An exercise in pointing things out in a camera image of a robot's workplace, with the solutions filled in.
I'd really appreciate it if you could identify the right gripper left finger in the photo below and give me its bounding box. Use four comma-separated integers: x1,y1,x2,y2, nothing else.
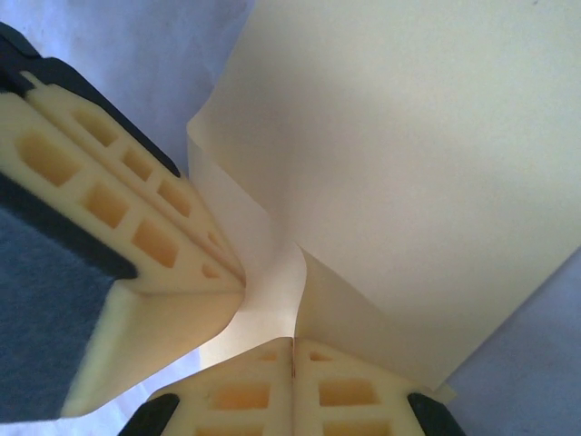
124,338,294,436

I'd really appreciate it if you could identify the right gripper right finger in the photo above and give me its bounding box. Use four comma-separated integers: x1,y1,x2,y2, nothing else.
293,338,460,436

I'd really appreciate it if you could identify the yellow paper sheet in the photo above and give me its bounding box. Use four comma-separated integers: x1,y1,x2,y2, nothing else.
185,0,581,405

